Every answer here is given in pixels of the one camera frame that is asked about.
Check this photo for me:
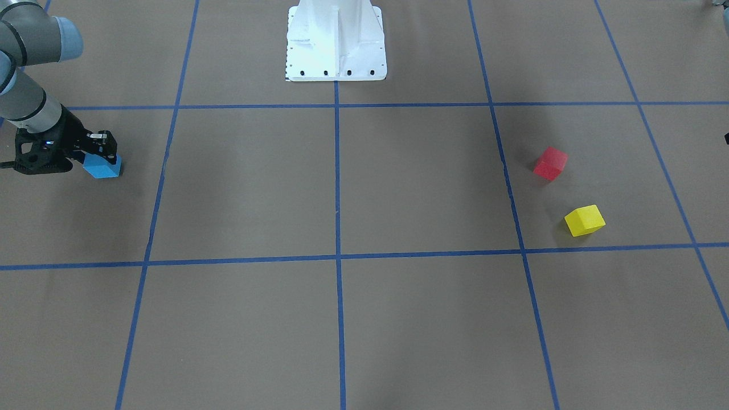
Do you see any yellow foam block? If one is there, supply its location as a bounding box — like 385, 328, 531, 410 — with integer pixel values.
563, 204, 606, 237

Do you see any red foam block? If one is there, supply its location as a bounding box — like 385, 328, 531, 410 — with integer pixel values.
532, 147, 568, 181

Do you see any blue foam block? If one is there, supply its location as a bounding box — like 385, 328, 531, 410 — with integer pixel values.
83, 153, 122, 179

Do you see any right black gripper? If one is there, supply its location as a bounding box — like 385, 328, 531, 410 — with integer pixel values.
41, 108, 119, 167

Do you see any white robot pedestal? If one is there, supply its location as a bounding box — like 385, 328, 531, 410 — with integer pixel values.
285, 1, 387, 81

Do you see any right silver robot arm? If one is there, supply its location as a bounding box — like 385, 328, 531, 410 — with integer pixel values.
1, 1, 120, 175

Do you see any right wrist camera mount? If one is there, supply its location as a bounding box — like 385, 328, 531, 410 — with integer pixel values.
3, 128, 73, 175

